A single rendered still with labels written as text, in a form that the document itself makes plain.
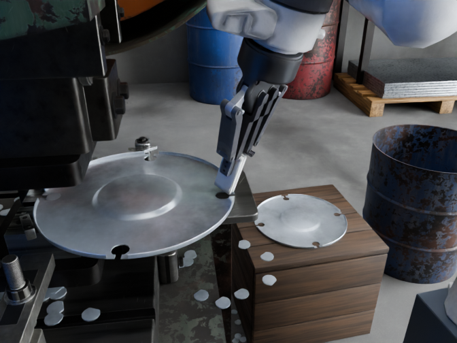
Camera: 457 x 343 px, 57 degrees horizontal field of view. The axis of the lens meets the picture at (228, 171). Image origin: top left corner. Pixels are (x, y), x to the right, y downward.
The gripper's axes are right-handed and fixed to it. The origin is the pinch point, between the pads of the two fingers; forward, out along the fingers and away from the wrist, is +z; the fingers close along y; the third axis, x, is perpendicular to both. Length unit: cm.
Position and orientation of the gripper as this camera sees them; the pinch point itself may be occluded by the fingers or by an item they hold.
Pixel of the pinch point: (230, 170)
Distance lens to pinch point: 62.3
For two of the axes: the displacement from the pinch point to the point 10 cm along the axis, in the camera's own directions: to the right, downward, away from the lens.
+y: 5.8, -3.8, 7.2
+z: -2.6, 7.5, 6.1
